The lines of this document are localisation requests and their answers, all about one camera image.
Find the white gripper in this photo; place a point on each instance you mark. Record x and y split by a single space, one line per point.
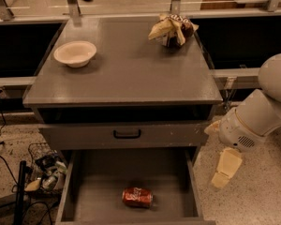
235 131

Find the red coke can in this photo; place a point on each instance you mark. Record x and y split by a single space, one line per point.
137 197

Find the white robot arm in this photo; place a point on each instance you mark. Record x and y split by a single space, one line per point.
248 125

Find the closed grey top drawer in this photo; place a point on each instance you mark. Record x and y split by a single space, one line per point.
100 136

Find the open grey middle drawer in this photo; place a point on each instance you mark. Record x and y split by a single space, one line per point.
153 186

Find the crumpled brown chip bag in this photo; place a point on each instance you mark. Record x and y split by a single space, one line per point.
172 30

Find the white paper bowl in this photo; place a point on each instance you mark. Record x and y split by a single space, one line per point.
75 54

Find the black stand pole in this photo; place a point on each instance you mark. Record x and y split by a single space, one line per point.
20 194

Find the metal clamp bracket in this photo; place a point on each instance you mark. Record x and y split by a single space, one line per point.
229 92

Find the black drawer handle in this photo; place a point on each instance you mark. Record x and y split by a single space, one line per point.
127 135

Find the wire basket with items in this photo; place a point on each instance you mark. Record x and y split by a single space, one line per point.
48 171

